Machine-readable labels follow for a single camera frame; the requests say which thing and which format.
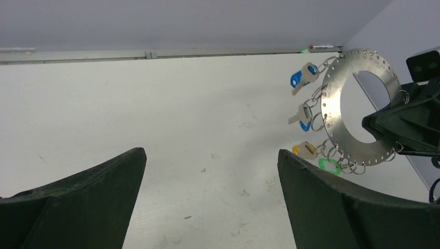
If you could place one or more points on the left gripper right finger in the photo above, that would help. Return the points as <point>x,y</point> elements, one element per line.
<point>327,211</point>

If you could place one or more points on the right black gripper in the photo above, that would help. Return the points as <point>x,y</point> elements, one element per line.
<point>423,65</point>

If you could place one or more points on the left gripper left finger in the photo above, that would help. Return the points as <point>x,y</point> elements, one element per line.
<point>89,209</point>

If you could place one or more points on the green key tag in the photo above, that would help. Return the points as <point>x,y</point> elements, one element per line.
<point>330,165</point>

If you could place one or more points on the round metal keyring disc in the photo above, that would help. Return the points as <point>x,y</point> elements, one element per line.
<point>343,103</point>

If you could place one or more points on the yellow key tag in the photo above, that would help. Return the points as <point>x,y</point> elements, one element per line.
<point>305,150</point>

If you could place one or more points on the blue capped key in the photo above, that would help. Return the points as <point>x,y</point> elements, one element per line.
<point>309,73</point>
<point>303,117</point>

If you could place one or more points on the red white marker pen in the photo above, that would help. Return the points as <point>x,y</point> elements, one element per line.
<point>315,47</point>

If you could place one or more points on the aluminium back rail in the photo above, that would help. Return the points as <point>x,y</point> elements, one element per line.
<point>14,56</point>

